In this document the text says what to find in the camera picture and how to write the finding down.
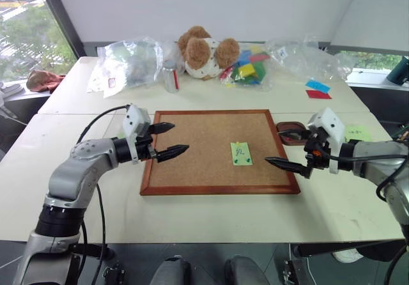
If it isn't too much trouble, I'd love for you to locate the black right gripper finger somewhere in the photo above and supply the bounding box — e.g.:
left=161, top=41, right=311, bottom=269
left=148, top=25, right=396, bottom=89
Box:
left=265, top=157, right=313, bottom=180
left=277, top=130, right=309, bottom=141

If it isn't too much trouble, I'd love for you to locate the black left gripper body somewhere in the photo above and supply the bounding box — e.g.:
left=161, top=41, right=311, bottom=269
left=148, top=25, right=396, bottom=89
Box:
left=134, top=123, right=159, bottom=163

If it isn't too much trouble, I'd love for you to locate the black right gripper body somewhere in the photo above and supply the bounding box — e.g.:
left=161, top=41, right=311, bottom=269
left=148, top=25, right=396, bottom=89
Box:
left=303, top=128, right=332, bottom=170

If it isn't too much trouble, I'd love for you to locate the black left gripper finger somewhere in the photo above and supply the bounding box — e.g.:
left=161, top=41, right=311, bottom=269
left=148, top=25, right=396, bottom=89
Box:
left=155, top=144, right=190, bottom=164
left=151, top=122, right=176, bottom=136

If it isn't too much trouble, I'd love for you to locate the wood-framed cork board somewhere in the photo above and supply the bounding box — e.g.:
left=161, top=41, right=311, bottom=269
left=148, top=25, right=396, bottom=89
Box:
left=139, top=109, right=302, bottom=197

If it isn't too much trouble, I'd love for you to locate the green sticky note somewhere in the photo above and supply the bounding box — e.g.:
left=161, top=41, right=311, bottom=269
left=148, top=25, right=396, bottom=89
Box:
left=343, top=125, right=373, bottom=144

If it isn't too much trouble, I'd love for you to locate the green paper note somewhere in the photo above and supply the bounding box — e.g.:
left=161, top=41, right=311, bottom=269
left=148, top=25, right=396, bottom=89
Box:
left=230, top=141, right=254, bottom=167

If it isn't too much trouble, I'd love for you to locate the small brown tray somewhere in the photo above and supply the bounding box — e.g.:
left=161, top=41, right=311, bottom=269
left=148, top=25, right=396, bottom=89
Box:
left=275, top=121, right=306, bottom=146

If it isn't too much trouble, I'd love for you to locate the red card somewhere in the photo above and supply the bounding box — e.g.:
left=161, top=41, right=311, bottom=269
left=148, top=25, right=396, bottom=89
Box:
left=305, top=89, right=333, bottom=101

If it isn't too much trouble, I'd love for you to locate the blue card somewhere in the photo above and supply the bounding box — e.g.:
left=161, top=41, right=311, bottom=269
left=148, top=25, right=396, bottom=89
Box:
left=305, top=79, right=331, bottom=94

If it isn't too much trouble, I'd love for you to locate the clear plastic bag with contents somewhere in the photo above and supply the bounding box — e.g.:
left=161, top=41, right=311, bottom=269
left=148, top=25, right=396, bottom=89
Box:
left=86, top=36, right=176, bottom=100

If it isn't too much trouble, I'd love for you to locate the empty clear plastic bag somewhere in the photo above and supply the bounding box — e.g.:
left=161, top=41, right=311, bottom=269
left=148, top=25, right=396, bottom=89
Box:
left=264, top=35, right=356, bottom=83

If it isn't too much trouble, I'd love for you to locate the plastic bag of coloured blocks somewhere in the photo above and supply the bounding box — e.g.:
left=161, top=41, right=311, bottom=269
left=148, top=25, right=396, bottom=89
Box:
left=218, top=41, right=273, bottom=91

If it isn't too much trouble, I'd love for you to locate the brown and white teddy bear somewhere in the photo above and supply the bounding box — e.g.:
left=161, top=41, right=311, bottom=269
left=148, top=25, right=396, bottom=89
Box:
left=176, top=26, right=241, bottom=81

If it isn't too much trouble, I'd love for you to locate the white shoe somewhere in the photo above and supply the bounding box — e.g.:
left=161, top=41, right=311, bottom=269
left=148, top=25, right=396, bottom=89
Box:
left=332, top=247, right=366, bottom=265

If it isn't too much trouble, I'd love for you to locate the dark rounded shape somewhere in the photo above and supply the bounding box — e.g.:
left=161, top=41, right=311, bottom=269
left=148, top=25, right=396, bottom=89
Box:
left=149, top=255, right=193, bottom=285
left=223, top=255, right=270, bottom=285

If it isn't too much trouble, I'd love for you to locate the dark green cup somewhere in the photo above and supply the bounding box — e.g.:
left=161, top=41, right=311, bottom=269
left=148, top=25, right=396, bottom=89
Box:
left=386, top=54, right=409, bottom=86

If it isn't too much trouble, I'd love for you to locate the reddish brown cloth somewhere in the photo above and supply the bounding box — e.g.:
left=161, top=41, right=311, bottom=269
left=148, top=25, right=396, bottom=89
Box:
left=26, top=69, right=66, bottom=95

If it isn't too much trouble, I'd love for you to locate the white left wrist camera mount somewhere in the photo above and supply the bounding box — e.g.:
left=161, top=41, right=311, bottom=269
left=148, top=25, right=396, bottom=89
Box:
left=122, top=104, right=151, bottom=165

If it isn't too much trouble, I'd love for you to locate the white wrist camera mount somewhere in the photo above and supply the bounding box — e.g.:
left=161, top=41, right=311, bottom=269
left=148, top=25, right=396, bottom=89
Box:
left=122, top=104, right=151, bottom=165
left=306, top=107, right=346, bottom=175

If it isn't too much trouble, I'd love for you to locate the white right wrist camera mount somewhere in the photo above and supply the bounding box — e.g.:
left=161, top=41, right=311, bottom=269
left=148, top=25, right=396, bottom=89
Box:
left=306, top=107, right=346, bottom=175

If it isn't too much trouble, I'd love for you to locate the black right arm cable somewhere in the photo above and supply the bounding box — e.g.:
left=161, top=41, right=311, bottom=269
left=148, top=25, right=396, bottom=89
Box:
left=328, top=153, right=409, bottom=203

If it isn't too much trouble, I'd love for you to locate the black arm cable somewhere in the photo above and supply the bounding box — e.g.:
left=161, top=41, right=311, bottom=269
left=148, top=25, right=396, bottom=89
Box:
left=76, top=105, right=108, bottom=285
left=328, top=153, right=409, bottom=203

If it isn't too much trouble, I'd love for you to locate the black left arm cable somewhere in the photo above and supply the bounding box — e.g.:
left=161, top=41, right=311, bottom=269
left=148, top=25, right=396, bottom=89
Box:
left=76, top=105, right=108, bottom=285

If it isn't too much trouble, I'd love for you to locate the black table frame bar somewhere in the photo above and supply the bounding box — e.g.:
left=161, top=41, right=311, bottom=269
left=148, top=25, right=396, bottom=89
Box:
left=293, top=239, right=407, bottom=262

